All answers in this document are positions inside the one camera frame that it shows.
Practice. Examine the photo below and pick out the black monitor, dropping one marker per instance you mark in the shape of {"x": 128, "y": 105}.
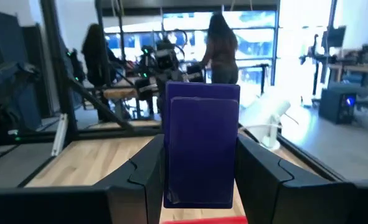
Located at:
{"x": 336, "y": 36}

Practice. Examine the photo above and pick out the person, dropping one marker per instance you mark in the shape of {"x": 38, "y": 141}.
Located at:
{"x": 221, "y": 53}
{"x": 96, "y": 56}

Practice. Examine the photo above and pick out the red plastic basket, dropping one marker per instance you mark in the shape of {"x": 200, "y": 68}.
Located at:
{"x": 202, "y": 220}

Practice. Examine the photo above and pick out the wooden desk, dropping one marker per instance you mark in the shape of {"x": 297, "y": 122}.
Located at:
{"x": 355, "y": 68}

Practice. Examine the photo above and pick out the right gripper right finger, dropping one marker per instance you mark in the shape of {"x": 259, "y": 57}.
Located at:
{"x": 280, "y": 199}

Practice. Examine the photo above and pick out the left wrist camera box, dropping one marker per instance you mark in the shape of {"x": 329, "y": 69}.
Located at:
{"x": 166, "y": 59}

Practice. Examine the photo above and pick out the black computer tower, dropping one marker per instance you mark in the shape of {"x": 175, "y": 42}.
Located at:
{"x": 337, "y": 107}

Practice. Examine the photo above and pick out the dark purple box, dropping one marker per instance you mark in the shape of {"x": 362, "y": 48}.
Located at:
{"x": 200, "y": 149}

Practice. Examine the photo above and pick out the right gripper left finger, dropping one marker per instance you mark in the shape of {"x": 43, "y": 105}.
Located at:
{"x": 140, "y": 189}

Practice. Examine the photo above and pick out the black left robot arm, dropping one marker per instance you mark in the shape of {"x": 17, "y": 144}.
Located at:
{"x": 149, "y": 56}

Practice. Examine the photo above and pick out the white cylindrical projector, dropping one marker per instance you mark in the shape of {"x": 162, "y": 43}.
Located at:
{"x": 264, "y": 112}

